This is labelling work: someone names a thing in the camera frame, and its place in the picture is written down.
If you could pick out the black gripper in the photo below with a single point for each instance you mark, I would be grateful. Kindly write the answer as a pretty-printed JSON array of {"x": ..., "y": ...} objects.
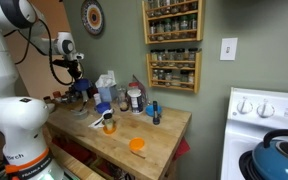
[{"x": 72, "y": 67}]

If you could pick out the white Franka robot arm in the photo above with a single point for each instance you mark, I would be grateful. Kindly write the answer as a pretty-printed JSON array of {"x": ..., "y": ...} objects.
[{"x": 17, "y": 120}]

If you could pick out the red lidded spice bottle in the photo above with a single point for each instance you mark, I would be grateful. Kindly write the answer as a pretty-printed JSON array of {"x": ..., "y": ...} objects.
[{"x": 56, "y": 96}]

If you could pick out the white spice shaker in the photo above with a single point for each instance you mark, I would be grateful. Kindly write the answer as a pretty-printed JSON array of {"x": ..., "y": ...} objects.
[{"x": 97, "y": 98}]

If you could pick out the blue tissue box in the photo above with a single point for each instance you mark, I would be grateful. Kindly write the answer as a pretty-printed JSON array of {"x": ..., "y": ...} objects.
[{"x": 104, "y": 91}]

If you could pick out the clear glass bowl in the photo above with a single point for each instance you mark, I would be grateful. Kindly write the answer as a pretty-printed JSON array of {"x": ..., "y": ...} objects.
[{"x": 79, "y": 114}]

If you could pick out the dark lidded spice bottle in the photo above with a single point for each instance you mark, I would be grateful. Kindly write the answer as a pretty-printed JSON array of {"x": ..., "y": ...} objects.
[{"x": 47, "y": 99}]

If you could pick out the blue plastic cup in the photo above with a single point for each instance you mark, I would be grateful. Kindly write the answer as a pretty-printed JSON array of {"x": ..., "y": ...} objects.
[{"x": 103, "y": 107}]

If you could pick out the white garlic press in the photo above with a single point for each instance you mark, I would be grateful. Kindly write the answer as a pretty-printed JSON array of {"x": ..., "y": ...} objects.
[{"x": 97, "y": 121}]

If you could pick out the clear glass jar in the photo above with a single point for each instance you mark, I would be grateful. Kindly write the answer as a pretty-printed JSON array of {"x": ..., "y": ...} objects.
[{"x": 122, "y": 100}]

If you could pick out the small glass jar black lid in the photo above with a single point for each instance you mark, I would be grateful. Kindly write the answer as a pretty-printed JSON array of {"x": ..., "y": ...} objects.
[{"x": 108, "y": 121}]

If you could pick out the red lidded jar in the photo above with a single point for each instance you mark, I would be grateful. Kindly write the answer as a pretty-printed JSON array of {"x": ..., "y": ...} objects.
[{"x": 133, "y": 85}]

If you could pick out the white canister black lid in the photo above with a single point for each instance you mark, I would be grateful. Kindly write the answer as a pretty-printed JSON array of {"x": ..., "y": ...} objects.
[{"x": 136, "y": 101}]

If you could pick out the wooden kitchen cart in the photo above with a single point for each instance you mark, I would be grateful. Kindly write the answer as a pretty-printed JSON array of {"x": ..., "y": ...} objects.
[{"x": 100, "y": 151}]

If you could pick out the glass spice jar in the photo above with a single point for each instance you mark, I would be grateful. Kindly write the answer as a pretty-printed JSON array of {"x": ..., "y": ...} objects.
[
  {"x": 171, "y": 56},
  {"x": 184, "y": 4},
  {"x": 157, "y": 6},
  {"x": 161, "y": 76},
  {"x": 162, "y": 56},
  {"x": 175, "y": 27},
  {"x": 154, "y": 56},
  {"x": 150, "y": 7},
  {"x": 165, "y": 6},
  {"x": 191, "y": 78},
  {"x": 174, "y": 5},
  {"x": 168, "y": 28},
  {"x": 192, "y": 24},
  {"x": 155, "y": 76},
  {"x": 184, "y": 78},
  {"x": 193, "y": 4},
  {"x": 192, "y": 56},
  {"x": 180, "y": 56},
  {"x": 153, "y": 30},
  {"x": 184, "y": 26},
  {"x": 160, "y": 30},
  {"x": 168, "y": 77}
]

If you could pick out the light blue plastic bowl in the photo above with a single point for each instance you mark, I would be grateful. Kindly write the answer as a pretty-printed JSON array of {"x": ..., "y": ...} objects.
[{"x": 149, "y": 110}]

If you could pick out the wooden spice rack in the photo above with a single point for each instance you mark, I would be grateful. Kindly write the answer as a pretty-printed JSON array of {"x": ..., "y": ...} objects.
[
  {"x": 199, "y": 20},
  {"x": 196, "y": 71}
]

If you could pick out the red cloth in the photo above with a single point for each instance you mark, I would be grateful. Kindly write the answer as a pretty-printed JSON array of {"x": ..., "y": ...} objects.
[{"x": 182, "y": 148}]

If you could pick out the white stove knob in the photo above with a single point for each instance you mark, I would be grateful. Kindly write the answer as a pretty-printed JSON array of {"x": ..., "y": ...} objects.
[
  {"x": 244, "y": 106},
  {"x": 265, "y": 109}
]

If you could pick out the white stove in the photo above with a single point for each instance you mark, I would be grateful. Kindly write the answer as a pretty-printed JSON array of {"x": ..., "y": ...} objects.
[{"x": 244, "y": 140}]

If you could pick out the black stove burner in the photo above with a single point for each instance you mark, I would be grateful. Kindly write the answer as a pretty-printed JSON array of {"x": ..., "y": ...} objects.
[{"x": 245, "y": 165}]

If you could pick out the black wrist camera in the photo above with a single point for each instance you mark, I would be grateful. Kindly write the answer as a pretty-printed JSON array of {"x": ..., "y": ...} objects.
[{"x": 58, "y": 62}]

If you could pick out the decorative wall plate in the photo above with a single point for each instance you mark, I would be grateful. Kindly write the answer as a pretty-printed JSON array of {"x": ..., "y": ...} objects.
[{"x": 92, "y": 16}]

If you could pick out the white light switch plate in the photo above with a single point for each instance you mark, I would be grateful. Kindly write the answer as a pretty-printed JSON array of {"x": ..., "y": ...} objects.
[{"x": 228, "y": 48}]

